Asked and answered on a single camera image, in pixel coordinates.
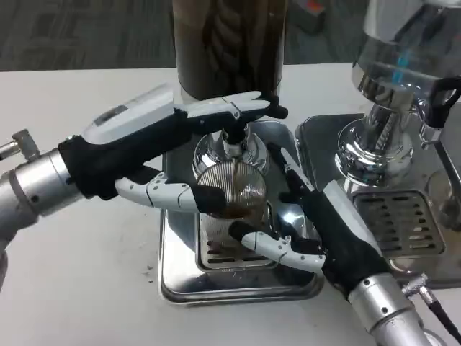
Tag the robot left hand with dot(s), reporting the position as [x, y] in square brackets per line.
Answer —
[137, 140]

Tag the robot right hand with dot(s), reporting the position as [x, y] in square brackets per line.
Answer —
[342, 238]

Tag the black tap of dark dispenser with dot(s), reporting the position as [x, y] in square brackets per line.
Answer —
[236, 138]

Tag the clear ribbed glass cup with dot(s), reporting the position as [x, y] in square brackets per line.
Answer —
[237, 187]

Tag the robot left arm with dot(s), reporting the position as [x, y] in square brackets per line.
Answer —
[36, 184]

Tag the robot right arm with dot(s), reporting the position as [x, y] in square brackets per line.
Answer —
[381, 310]

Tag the steel drip grid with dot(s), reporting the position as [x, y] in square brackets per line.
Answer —
[399, 220]
[223, 257]

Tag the dark drink dispenser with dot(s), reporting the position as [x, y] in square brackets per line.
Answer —
[230, 47]

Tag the black tap of clear dispenser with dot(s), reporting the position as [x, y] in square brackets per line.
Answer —
[441, 101]

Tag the clear steel drink dispenser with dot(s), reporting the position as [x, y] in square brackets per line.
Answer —
[392, 54]

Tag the grey box with red label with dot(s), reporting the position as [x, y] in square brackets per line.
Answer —
[311, 16]

